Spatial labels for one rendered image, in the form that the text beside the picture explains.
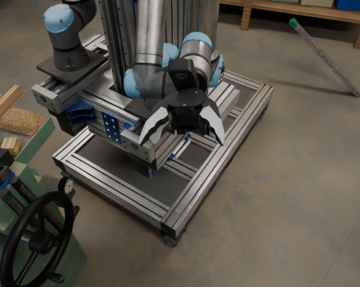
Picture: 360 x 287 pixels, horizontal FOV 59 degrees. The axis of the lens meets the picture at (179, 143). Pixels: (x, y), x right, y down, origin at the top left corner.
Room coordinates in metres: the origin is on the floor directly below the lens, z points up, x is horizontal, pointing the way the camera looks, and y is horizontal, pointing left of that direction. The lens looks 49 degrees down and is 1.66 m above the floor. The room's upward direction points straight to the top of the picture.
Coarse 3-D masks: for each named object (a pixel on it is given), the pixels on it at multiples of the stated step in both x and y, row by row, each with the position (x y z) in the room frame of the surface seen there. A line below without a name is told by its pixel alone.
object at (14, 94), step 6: (12, 90) 0.86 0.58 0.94; (18, 90) 0.88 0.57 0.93; (6, 96) 0.83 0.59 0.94; (12, 96) 0.84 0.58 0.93; (18, 96) 0.86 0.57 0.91; (0, 102) 0.80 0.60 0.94; (6, 102) 0.81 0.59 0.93; (12, 102) 0.83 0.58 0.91; (0, 108) 0.78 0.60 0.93; (6, 108) 0.80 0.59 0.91; (0, 114) 0.77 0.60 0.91
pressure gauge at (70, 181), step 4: (64, 176) 0.68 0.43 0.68; (60, 180) 0.66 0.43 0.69; (64, 180) 0.66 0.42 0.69; (68, 180) 0.66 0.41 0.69; (72, 180) 0.68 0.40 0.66; (60, 184) 0.64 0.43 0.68; (64, 184) 0.64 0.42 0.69; (68, 184) 0.65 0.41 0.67; (72, 184) 0.67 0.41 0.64; (60, 188) 0.63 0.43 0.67; (64, 188) 0.63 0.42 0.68; (68, 188) 0.65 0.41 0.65; (72, 188) 0.66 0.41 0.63; (64, 192) 0.63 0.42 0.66; (68, 192) 0.64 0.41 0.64
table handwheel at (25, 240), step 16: (48, 192) 0.46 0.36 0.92; (32, 208) 0.40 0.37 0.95; (64, 208) 0.48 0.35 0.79; (16, 224) 0.35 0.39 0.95; (64, 224) 0.46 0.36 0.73; (16, 240) 0.32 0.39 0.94; (32, 240) 0.36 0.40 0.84; (48, 240) 0.37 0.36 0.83; (64, 240) 0.42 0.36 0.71; (32, 256) 0.33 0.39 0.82; (0, 272) 0.26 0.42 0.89
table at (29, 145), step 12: (48, 120) 0.76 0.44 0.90; (0, 132) 0.70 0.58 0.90; (12, 132) 0.70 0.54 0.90; (36, 132) 0.70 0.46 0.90; (48, 132) 0.74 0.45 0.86; (0, 144) 0.65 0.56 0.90; (24, 144) 0.65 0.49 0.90; (36, 144) 0.68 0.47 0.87; (12, 156) 0.60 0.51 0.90; (24, 156) 0.62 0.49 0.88; (36, 192) 0.51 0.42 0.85; (24, 204) 0.46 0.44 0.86; (0, 228) 0.38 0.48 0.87; (12, 228) 0.39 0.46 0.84
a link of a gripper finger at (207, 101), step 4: (204, 96) 0.48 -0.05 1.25; (204, 100) 0.47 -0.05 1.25; (208, 100) 0.47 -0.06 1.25; (212, 100) 0.46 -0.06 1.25; (204, 104) 0.46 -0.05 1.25; (208, 104) 0.45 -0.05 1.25; (212, 104) 0.45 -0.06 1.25; (216, 104) 0.45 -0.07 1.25; (212, 108) 0.44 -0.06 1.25; (216, 108) 0.44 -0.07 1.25; (216, 112) 0.43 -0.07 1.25; (220, 116) 0.42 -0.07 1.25
